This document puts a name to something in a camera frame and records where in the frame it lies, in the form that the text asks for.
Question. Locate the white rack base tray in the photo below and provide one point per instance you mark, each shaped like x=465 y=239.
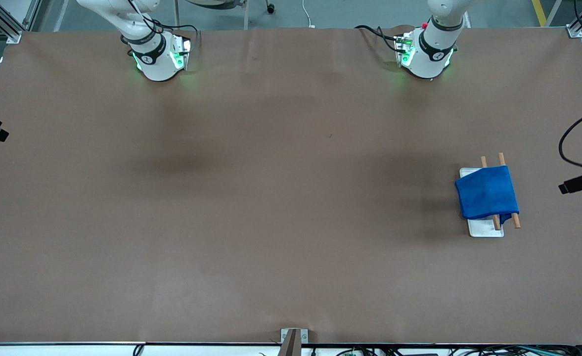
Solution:
x=483 y=228

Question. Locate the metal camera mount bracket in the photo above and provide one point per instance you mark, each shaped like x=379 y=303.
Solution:
x=293 y=341

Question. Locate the blue towel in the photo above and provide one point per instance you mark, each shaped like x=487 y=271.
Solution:
x=486 y=193

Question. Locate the office chair base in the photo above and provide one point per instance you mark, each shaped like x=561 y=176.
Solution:
x=246 y=15

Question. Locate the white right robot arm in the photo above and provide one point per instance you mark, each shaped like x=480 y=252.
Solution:
x=147 y=54

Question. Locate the aluminium profile post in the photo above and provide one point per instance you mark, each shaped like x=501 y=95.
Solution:
x=575 y=30
x=4 y=24

